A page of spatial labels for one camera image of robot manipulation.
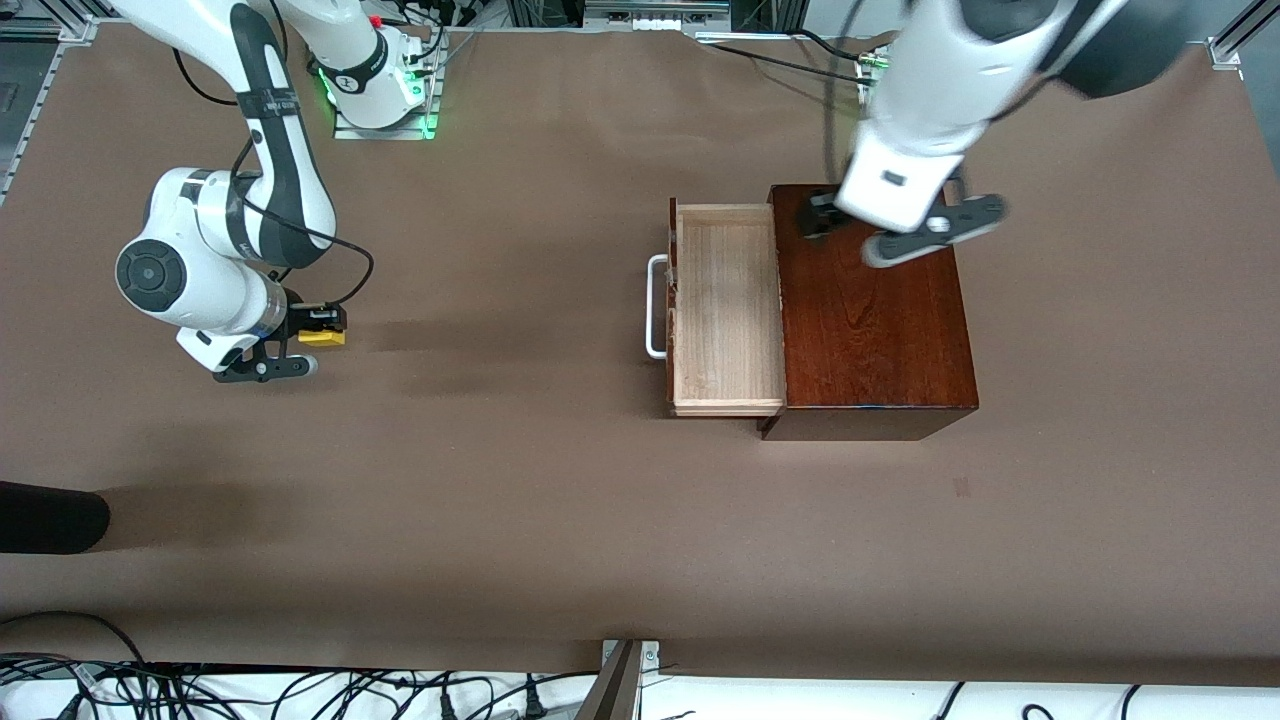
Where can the yellow cube block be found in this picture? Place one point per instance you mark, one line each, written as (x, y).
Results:
(322, 338)

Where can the dark brown wooden cabinet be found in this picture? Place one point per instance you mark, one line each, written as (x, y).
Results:
(870, 330)

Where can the metal table edge bracket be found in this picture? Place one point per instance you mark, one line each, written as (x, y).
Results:
(648, 655)

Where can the grey metal beam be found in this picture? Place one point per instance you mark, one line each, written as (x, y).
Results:
(612, 695)

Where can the black cylindrical object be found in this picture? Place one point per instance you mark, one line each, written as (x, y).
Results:
(50, 517)

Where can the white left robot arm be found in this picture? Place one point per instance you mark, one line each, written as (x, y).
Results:
(940, 90)

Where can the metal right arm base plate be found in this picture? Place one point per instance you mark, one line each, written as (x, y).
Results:
(345, 132)

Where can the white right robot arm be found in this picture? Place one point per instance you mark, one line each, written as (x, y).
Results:
(290, 180)

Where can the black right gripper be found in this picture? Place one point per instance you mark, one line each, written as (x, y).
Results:
(298, 322)

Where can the light wooden drawer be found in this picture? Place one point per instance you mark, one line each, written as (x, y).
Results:
(730, 320)

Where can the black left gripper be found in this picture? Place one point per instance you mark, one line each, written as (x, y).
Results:
(820, 214)

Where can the grey port device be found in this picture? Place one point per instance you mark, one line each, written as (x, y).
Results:
(655, 15)

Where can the aluminium frame corner bracket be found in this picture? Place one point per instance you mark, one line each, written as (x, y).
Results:
(1227, 52)

